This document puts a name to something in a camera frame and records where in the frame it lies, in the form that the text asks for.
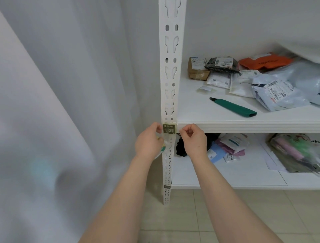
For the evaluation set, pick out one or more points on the person's right hand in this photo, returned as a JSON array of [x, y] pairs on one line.
[[196, 144]]

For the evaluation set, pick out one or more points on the person's left hand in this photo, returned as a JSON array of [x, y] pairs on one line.
[[147, 145]]

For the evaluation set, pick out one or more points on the person's left thumb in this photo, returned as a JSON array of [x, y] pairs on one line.
[[159, 132]]

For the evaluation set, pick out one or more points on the person's right thumb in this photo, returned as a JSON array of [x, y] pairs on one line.
[[184, 134]]

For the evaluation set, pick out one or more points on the green shelf label tag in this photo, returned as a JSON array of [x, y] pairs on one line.
[[170, 129]]

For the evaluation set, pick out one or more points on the person's right forearm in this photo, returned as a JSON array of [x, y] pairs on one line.
[[230, 202]]

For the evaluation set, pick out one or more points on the person's left forearm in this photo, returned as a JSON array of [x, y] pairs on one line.
[[120, 202]]

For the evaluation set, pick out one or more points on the black cloth bundle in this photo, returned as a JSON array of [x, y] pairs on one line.
[[181, 149]]

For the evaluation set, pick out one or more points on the blue packet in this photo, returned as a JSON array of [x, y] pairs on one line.
[[216, 154]]

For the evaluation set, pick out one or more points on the white shelf board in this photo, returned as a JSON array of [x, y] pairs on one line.
[[240, 175], [225, 115]]

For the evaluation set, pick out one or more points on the small white paper slip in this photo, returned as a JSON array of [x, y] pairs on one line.
[[205, 89]]

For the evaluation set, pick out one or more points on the pink packet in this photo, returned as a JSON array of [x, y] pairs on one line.
[[231, 149]]

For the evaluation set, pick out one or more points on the small white labelled packet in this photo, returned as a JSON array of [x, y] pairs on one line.
[[230, 157]]

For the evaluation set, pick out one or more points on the white packet with teal print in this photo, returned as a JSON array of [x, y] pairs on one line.
[[236, 141]]

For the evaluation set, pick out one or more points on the green utility knife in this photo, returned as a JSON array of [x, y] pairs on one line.
[[233, 107]]

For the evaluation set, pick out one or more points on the small white parcel bag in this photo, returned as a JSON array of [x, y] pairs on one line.
[[218, 80]]

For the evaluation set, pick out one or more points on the brown cardboard parcel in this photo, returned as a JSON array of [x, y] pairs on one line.
[[197, 71]]

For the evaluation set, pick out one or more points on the white padded parcel envelope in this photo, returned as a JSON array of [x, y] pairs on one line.
[[241, 85]]

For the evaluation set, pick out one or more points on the black parcel bag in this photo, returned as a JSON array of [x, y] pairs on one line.
[[222, 65]]

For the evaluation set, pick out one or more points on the white paper sheet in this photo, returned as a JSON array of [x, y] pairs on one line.
[[271, 157]]

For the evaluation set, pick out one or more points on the white curtain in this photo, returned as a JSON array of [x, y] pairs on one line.
[[62, 112]]

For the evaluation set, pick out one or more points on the grey labelled parcel bag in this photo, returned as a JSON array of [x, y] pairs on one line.
[[277, 96]]

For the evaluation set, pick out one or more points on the orange parcel bag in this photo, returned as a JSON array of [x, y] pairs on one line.
[[265, 62]]

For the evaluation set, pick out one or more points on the clear bag with pink contents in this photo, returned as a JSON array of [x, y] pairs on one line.
[[295, 152]]

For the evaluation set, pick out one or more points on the large pale grey parcel bag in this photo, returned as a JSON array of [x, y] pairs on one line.
[[303, 75]]

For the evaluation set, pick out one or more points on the white perforated shelf post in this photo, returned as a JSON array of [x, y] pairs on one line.
[[172, 65]]

